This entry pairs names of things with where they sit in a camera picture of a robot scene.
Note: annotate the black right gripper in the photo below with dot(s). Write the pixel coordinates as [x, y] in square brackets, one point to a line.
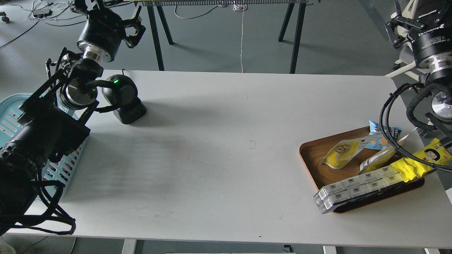
[430, 35]

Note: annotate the blue snack bag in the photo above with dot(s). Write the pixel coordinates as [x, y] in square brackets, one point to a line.
[378, 141]

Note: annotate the long white snack box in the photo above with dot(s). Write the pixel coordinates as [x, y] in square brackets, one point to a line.
[355, 191]

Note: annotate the white office chair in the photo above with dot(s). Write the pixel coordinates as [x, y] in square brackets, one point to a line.
[406, 63]

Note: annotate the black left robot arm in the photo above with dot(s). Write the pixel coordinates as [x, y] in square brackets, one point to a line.
[54, 118]

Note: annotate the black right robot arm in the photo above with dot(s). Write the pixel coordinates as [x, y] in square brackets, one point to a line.
[430, 109]

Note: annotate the yellow white snack pouch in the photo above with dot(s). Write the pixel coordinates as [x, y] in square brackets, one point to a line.
[378, 160]

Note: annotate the black power adapter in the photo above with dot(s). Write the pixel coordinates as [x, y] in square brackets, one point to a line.
[41, 13]

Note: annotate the black trestle table legs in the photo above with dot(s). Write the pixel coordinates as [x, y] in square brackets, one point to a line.
[215, 38]

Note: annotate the black barcode scanner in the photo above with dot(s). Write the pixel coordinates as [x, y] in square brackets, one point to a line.
[124, 93]

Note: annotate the brown wooden tray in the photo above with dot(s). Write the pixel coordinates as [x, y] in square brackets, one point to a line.
[314, 151]

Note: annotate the yellow nut snack pouch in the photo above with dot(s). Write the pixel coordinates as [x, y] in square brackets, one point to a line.
[344, 151]

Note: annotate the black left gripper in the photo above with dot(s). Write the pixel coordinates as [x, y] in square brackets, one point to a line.
[105, 29]

